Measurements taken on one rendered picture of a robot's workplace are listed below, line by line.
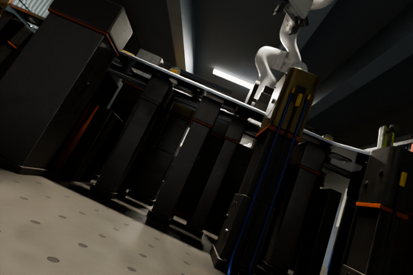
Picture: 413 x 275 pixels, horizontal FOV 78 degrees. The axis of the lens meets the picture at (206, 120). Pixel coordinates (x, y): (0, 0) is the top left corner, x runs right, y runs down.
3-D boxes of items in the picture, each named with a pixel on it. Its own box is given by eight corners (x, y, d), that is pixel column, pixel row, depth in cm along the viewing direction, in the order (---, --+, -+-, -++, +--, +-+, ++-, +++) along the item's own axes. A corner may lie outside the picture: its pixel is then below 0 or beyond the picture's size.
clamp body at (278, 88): (212, 276, 33) (295, 56, 42) (206, 253, 45) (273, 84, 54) (259, 298, 33) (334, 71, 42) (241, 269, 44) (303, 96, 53)
